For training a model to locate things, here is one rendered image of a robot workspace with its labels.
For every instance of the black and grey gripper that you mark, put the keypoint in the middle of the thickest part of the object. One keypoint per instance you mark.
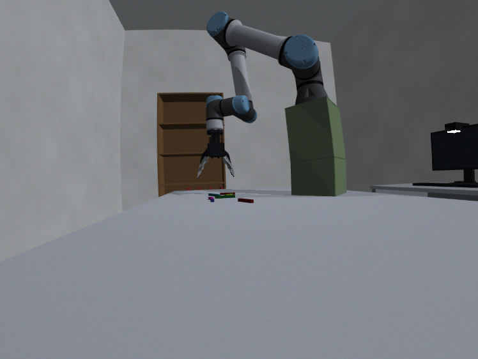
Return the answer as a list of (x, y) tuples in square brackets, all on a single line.
[(215, 149)]

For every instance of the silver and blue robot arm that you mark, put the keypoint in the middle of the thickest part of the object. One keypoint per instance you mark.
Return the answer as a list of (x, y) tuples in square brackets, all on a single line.
[(300, 54)]

